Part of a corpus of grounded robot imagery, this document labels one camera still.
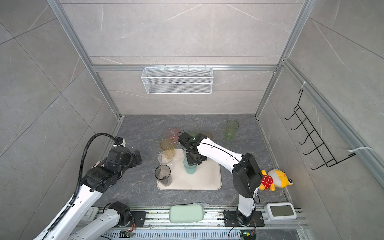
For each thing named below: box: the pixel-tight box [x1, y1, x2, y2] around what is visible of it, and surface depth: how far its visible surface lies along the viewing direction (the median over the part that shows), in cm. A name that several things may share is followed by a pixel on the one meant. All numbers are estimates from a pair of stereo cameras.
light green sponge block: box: [169, 204, 205, 224], surface depth 74 cm
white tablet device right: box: [264, 202, 297, 221], surface depth 74 cm
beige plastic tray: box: [157, 149, 222, 191], surface depth 89 cm
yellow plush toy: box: [258, 169, 294, 192], surface depth 81 cm
